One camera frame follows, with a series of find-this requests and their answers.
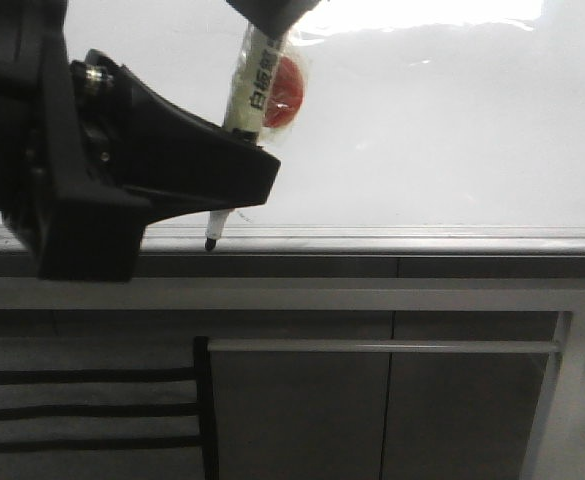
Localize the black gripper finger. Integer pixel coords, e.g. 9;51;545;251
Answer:
226;0;320;37
69;49;281;221

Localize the white whiteboard marker with tape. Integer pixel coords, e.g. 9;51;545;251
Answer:
203;25;314;252

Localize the white whiteboard with aluminium frame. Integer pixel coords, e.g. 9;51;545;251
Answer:
0;0;585;257

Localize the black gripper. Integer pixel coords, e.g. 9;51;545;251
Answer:
0;1;149;281

